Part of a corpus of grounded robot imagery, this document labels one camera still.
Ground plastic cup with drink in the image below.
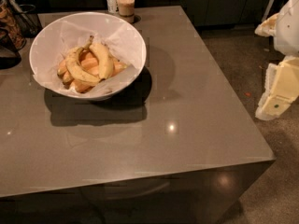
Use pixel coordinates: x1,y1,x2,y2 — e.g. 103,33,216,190
116,0,135,23

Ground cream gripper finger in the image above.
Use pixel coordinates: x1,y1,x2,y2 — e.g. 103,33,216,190
254,13,278,37
255,56,299,120

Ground black wire basket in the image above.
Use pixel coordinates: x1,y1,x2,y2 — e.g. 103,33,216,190
7,0,42,38

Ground patterned brown container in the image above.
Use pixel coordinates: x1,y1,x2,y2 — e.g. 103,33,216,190
0,0,26,50

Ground orange bananas underneath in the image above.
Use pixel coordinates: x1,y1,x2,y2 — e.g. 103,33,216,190
57,51,128,93

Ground yellow banana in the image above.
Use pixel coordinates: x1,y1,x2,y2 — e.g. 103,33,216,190
90,43,114,79
65,35,100,87

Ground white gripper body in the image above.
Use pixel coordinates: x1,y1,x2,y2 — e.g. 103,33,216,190
274,0,299,56

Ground white bowl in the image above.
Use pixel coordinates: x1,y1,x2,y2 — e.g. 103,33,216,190
28,11,148,102

